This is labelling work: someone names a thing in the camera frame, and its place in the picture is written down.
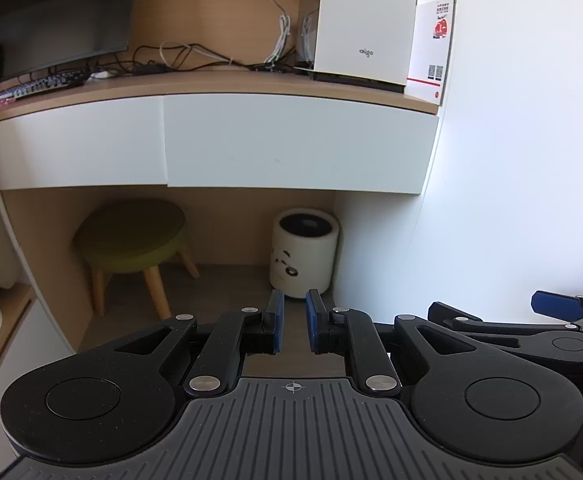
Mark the green wooden stool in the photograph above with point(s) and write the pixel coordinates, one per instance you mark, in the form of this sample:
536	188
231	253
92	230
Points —
131	235

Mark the white panda trash bin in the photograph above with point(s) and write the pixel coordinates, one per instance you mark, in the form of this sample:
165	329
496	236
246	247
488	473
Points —
301	255

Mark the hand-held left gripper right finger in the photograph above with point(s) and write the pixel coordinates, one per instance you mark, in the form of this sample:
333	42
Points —
315	322

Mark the black computer monitor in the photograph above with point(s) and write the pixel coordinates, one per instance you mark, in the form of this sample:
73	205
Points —
61	15

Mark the narrow white drawer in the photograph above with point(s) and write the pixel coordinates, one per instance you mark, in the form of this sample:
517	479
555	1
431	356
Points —
71	145

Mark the white adapter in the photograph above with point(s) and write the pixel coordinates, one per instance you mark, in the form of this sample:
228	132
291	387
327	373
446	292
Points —
100	74

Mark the white box red print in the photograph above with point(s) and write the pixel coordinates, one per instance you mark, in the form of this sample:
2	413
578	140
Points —
429	60

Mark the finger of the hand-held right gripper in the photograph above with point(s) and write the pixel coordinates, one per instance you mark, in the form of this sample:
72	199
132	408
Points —
441	311
556	304

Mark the white computer case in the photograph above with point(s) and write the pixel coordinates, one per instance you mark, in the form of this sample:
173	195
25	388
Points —
361	20

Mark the black power adapter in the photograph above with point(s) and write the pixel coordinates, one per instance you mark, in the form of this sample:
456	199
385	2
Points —
149	68

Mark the wide white drawer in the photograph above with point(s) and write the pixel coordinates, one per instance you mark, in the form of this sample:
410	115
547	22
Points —
296	145

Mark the black keyboard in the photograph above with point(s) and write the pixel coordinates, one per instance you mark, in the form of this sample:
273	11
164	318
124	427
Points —
36	85

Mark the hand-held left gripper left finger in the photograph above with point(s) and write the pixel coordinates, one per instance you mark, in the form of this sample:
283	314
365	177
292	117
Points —
274	321

